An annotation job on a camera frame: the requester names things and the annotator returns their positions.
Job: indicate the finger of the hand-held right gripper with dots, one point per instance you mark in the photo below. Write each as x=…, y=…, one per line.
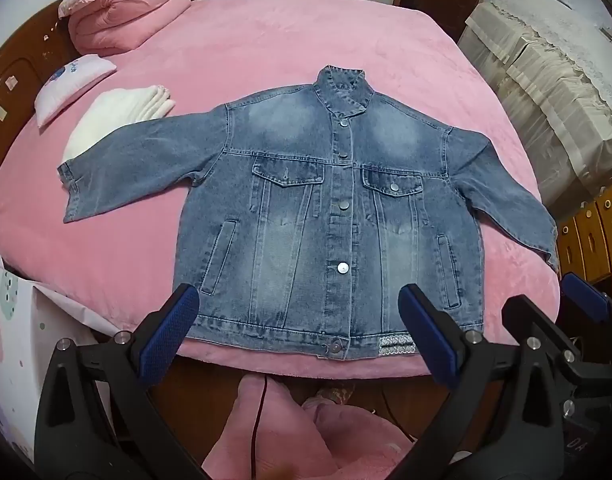
x=583, y=297
x=523, y=315

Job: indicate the folded white clothes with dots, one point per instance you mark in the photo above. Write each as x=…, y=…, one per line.
x=111, y=110

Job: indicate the pink bed blanket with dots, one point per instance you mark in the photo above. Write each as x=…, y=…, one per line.
x=236, y=60

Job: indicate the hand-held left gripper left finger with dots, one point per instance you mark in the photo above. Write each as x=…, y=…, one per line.
x=168, y=332

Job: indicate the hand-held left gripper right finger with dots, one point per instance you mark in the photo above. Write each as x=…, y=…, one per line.
x=428, y=340

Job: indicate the small white printed pillow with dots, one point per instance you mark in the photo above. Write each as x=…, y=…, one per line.
x=71, y=82

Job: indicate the blue denim jacket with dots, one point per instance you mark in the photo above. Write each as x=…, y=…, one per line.
x=296, y=240

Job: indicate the patterned paper bag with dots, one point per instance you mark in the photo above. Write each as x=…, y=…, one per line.
x=16, y=340

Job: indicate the wooden headboard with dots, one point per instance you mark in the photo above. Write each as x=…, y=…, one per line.
x=16, y=65

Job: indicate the folded pink quilt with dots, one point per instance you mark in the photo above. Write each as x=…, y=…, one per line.
x=131, y=15

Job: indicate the person's pink pants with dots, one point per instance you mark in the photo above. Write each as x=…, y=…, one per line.
x=286, y=435

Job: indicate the wooden drawer cabinet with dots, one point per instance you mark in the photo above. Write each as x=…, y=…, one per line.
x=590, y=240

